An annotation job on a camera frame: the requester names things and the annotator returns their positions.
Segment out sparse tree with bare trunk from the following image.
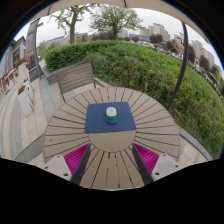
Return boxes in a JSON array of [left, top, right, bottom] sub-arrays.
[[49, 3, 96, 46]]

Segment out dark blue mouse pad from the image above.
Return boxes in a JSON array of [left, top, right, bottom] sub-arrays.
[[84, 101, 137, 134]]

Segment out beige parasol canopy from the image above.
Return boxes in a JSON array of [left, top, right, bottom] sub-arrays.
[[33, 0, 210, 43]]

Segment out grey signboard pillar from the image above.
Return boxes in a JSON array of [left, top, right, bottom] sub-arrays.
[[25, 19, 44, 82]]

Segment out dark curved parasol pole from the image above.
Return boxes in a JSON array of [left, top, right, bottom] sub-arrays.
[[166, 21, 190, 112]]

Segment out leafy round tree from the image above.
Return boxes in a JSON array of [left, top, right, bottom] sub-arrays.
[[89, 3, 144, 41]]

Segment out group of apartment buildings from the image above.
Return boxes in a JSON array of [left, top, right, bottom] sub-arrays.
[[139, 22, 221, 73]]

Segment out white and teal computer mouse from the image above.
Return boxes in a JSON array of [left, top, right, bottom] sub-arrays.
[[105, 106, 118, 124]]

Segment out green hedge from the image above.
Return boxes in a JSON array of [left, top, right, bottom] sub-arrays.
[[43, 40, 224, 160]]

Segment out white planter box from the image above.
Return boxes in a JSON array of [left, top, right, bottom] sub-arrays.
[[16, 84, 35, 117], [15, 58, 31, 83]]

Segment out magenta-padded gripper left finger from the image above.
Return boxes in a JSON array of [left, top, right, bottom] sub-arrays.
[[42, 143, 92, 186]]

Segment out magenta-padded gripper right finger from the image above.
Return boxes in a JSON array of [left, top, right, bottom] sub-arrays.
[[131, 143, 184, 186]]

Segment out grey slatted chair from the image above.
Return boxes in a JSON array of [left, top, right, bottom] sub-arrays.
[[54, 61, 110, 103]]

